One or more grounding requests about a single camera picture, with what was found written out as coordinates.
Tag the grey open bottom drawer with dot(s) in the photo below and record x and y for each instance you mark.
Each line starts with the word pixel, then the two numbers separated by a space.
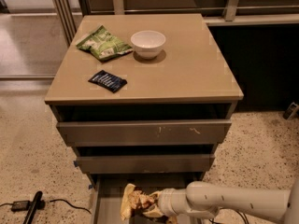
pixel 110 188

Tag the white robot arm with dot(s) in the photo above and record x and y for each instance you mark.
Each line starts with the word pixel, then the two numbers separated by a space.
pixel 203 200

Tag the white bowl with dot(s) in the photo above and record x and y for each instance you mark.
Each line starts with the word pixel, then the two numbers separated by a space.
pixel 148 44

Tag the grey middle drawer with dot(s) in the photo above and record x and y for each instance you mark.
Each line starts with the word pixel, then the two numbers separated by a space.
pixel 145 164

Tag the grey top drawer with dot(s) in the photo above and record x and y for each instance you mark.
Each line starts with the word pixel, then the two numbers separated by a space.
pixel 143 133

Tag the grey object on floor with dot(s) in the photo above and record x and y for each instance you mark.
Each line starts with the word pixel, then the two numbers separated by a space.
pixel 291 111

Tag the brown chip bag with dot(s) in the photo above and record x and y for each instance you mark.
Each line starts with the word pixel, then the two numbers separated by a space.
pixel 135 201

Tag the dark blue snack packet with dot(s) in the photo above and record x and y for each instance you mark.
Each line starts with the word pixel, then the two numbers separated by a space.
pixel 108 81

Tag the grey drawer cabinet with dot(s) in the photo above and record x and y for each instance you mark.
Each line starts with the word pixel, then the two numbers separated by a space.
pixel 188 80

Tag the black bar on floor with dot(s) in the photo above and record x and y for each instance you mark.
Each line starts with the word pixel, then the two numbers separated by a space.
pixel 33 207

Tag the green chip bag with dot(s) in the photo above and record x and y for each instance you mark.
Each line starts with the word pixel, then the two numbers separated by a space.
pixel 103 45

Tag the metal wall shelf frame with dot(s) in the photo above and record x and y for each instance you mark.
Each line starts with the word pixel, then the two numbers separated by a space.
pixel 216 12

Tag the black power adapter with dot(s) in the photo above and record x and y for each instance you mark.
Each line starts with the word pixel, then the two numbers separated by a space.
pixel 20 206

